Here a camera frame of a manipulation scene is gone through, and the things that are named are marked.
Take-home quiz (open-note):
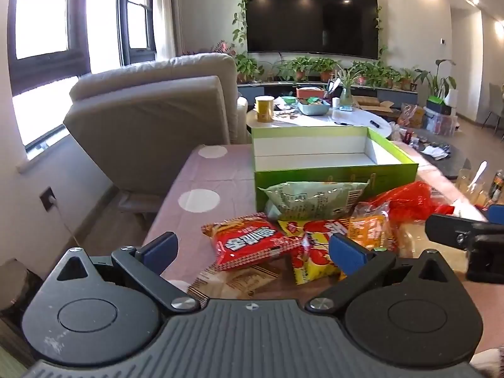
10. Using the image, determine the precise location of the black yellow drink can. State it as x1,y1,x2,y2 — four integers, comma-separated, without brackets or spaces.
489,170,504,203

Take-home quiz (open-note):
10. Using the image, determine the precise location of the dark tv console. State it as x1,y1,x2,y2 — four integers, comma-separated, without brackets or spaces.
237,80,420,108

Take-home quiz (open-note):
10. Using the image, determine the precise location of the shiny red snack bag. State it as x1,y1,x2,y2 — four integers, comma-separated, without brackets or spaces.
366,181,455,224

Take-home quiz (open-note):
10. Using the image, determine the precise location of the wall power socket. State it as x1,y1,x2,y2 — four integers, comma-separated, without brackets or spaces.
39,187,57,212

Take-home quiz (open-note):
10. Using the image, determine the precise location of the beige sofa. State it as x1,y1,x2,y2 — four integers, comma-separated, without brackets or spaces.
64,53,247,196

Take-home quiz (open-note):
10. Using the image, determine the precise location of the green cardboard box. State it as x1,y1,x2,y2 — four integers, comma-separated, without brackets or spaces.
252,125,419,211

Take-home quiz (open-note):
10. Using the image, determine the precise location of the orange bread packet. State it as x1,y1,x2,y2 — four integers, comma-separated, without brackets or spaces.
348,202,396,251

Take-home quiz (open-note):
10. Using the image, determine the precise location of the brown beige snack bag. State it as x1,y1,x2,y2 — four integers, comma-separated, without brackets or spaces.
187,265,281,307

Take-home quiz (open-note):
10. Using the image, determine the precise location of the white round coffee table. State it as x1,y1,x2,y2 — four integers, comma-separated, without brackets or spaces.
246,108,392,138

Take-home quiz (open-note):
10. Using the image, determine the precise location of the glass vase with plant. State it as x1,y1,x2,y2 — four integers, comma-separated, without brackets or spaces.
337,66,355,107

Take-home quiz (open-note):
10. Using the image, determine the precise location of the pink polka dot tablecloth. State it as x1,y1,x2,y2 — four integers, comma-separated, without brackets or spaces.
144,145,503,352

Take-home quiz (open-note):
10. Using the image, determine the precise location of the light blue snack bowl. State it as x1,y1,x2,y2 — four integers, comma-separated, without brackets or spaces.
297,98,331,116

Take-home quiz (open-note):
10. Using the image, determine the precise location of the grey dining chair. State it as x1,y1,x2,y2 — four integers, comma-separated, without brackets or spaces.
483,83,504,133

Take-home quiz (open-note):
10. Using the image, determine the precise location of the cardboard box on console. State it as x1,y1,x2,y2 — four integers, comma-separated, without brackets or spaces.
353,96,394,113

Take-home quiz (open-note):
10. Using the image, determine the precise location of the dark round marble table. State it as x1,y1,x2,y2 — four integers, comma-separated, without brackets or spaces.
400,128,472,181

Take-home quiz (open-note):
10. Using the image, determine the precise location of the pale green snack bag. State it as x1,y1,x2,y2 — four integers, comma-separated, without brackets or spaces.
261,182,369,220

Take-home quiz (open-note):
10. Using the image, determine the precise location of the red yellow snack bag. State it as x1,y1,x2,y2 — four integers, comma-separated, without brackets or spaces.
278,219,348,286

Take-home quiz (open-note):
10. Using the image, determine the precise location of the wall mounted television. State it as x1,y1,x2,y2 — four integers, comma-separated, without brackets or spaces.
245,0,378,59

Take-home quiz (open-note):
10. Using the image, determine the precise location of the yellow canister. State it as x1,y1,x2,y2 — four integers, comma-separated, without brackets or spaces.
255,96,274,123

